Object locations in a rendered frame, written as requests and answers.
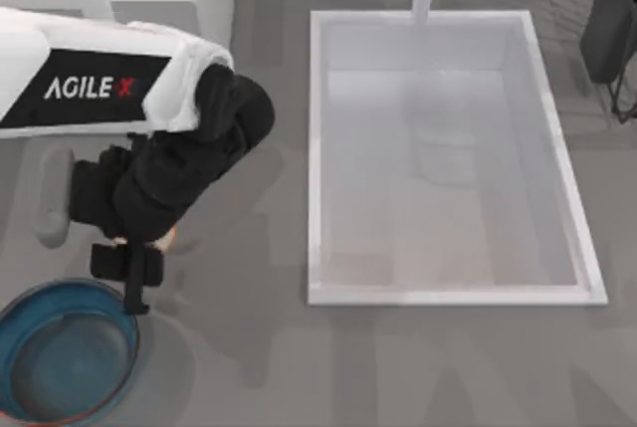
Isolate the blue bowl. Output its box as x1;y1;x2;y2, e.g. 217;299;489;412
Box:
0;277;141;424

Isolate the pale grey rounded box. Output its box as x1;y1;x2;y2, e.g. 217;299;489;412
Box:
31;147;77;250

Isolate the white sink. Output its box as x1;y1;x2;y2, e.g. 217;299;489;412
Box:
305;9;610;309

